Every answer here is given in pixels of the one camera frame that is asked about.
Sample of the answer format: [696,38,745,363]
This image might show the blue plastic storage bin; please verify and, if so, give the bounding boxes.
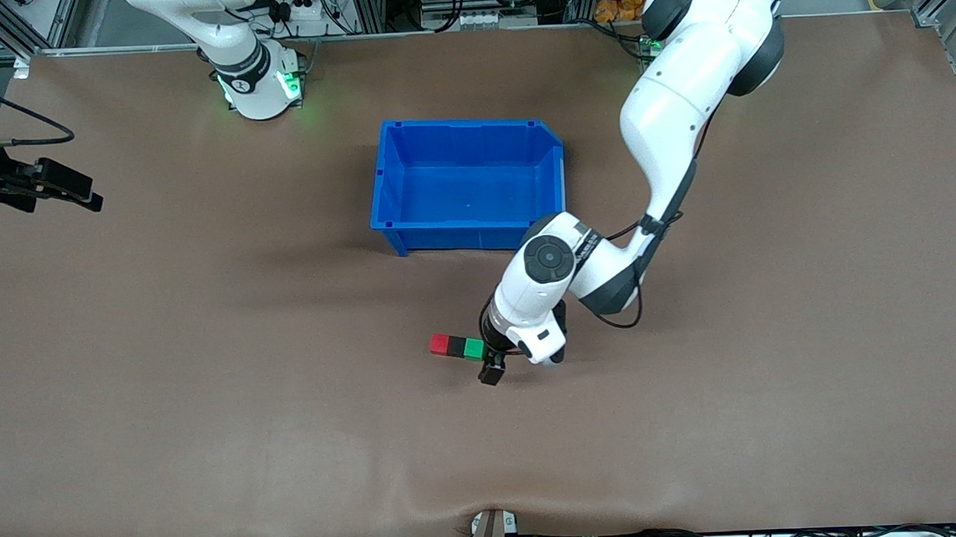
[366,114,569,260]

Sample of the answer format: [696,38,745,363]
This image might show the brown table mat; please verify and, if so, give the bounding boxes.
[0,10,956,537]

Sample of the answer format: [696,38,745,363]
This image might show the white power strip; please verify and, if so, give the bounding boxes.
[277,0,337,38]

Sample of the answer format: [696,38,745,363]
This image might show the orange snack bags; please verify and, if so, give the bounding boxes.
[594,0,657,25]

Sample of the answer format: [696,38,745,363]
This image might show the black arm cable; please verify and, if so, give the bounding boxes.
[0,72,75,149]
[584,157,707,331]

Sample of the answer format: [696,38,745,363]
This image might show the aluminium frame profile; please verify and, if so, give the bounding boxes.
[0,0,82,57]
[911,0,956,133]

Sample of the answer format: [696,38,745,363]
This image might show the metal clamp bracket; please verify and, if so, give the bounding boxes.
[466,507,520,537]

